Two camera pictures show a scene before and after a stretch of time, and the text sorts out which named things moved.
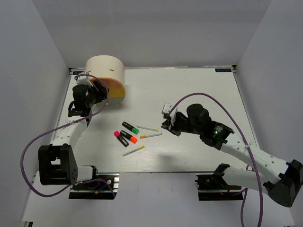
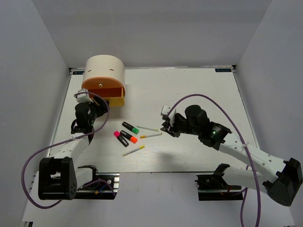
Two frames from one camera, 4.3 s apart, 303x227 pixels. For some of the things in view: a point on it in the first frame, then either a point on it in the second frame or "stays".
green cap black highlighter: [134, 129] stays
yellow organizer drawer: [117, 92] to [117, 101]
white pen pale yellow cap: [148, 128] stays
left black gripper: [102, 94] to [104, 107]
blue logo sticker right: [223, 69] stays
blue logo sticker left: [77, 72] stays
